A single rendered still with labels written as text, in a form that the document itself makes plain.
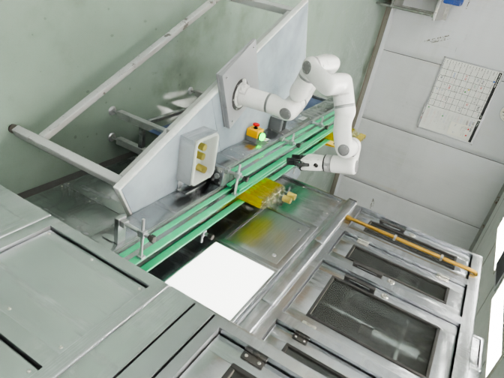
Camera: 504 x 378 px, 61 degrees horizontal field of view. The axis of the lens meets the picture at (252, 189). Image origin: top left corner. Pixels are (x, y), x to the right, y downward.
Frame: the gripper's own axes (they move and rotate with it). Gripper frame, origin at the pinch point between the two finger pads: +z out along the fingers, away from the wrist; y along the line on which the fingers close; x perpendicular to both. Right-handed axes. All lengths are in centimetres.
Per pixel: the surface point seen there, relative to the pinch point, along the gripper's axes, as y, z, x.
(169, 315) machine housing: -99, -10, -12
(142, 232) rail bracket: -71, 25, -8
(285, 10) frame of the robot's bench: 76, 38, 64
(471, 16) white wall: 591, -22, 53
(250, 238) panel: -8.2, 19.6, -39.2
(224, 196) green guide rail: -10.3, 31.5, -18.7
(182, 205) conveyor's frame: -33, 38, -15
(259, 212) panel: 15.3, 27.4, -36.8
